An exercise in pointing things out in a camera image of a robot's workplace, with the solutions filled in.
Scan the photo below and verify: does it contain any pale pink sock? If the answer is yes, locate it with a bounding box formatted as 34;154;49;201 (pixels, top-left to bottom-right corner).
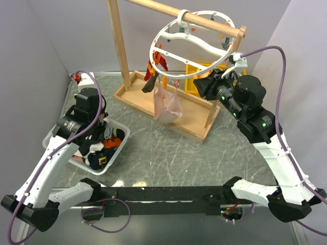
153;80;183;124

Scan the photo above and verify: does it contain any white round clip hanger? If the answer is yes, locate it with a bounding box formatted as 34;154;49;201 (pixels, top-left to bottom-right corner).
150;9;236;77

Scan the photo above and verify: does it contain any dark brown sock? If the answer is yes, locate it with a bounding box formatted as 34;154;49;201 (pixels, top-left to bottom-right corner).
142;76;157;93

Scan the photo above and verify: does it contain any red sock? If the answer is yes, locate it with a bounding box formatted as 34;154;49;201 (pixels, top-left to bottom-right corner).
143;51;169;82

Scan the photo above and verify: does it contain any purple cable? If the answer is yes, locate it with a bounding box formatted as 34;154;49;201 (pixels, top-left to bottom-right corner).
240;45;327;236
7;70;103;245

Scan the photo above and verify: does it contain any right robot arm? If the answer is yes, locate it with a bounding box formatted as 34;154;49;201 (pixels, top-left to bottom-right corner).
193;69;321;223

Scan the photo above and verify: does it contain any navy sock with buckle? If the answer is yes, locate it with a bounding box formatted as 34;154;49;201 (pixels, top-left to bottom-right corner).
85;149;115;170

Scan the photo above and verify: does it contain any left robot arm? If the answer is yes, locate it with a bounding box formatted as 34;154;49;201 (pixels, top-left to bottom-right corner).
1;88;102;232

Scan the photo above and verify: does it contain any orange sock in basket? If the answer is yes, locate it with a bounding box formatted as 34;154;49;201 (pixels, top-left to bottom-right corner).
103;137;122;149

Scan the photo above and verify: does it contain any yellow plastic tray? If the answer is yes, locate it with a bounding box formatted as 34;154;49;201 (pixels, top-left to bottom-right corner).
184;64;226;97

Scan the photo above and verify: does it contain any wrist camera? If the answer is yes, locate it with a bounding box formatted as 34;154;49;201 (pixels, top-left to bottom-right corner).
221;52;248;78
73;73;96;92

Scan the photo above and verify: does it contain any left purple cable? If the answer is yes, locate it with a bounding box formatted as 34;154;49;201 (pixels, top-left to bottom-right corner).
7;70;103;245

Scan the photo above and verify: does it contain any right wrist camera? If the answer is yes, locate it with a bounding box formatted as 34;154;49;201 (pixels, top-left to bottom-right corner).
221;52;248;78

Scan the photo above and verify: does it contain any wooden drying rack stand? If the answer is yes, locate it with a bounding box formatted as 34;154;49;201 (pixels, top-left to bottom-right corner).
107;1;247;143

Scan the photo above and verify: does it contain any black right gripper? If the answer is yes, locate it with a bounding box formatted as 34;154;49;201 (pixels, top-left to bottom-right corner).
193;68;244;119

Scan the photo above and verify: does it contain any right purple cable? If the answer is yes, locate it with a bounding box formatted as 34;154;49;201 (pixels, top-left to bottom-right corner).
240;45;327;236

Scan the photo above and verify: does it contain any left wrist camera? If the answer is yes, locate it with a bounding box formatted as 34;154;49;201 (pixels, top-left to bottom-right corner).
73;73;96;92

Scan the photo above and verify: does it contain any white plastic laundry basket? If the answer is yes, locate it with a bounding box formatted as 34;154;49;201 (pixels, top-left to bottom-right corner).
42;119;131;176

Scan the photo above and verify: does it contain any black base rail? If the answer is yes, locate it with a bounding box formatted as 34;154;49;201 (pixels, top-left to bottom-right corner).
70;185;252;217

